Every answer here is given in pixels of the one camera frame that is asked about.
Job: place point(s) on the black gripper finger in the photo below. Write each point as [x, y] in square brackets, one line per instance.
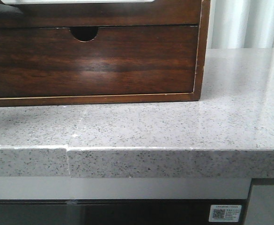
[6, 9]

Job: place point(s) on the dark wooden drawer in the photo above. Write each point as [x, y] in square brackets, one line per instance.
[157, 12]
[43, 62]

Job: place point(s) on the dark wooden drawer cabinet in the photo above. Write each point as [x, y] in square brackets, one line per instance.
[87, 33]

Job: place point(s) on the black glass appliance front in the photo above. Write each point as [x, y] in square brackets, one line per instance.
[113, 212]

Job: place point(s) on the white QR code sticker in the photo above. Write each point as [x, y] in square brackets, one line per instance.
[225, 213]

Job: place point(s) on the grey cabinet door panel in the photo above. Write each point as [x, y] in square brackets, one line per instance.
[260, 210]

